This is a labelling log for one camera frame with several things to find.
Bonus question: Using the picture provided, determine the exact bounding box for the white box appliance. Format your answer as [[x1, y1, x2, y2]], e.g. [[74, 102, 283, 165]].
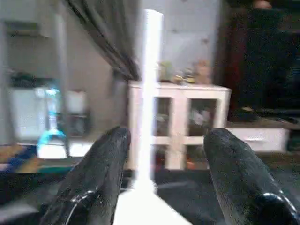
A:
[[65, 90, 90, 116]]

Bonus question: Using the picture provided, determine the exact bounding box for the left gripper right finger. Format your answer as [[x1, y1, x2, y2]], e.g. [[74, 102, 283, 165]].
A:
[[202, 127, 300, 225]]

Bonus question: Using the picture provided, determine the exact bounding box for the grey metal pole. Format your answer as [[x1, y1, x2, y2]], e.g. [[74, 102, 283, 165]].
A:
[[53, 13, 71, 156]]

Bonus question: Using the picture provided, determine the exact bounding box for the white plastic table leg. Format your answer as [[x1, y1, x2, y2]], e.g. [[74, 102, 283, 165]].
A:
[[133, 9, 165, 193]]

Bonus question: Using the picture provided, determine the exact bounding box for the white glass-door cabinet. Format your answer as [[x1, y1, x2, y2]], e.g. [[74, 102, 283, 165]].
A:
[[127, 80, 233, 171]]

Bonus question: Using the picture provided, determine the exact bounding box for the dark wooden wall cabinet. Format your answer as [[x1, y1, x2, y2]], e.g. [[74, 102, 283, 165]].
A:
[[220, 0, 300, 125]]

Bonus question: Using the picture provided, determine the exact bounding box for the plush toy figure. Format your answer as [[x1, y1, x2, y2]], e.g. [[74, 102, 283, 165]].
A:
[[158, 60, 175, 83], [194, 60, 212, 85]]

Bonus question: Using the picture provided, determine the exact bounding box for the black work mat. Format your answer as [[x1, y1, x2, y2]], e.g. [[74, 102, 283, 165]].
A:
[[0, 152, 300, 225]]

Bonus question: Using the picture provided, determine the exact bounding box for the white plastic table top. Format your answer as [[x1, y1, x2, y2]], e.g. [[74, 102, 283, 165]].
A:
[[112, 185, 194, 225]]

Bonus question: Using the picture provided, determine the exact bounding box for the grey window curtain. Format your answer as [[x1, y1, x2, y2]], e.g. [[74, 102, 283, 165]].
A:
[[65, 0, 142, 81]]

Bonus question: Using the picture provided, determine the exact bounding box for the silver trophy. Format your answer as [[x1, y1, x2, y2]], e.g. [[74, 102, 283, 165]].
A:
[[175, 67, 194, 85]]

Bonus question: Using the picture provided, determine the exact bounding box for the light blue hose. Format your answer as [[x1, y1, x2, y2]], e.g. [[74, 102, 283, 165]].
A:
[[37, 88, 67, 147]]

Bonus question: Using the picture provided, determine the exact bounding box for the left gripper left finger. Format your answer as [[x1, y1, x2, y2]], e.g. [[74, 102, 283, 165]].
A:
[[39, 125, 132, 225]]

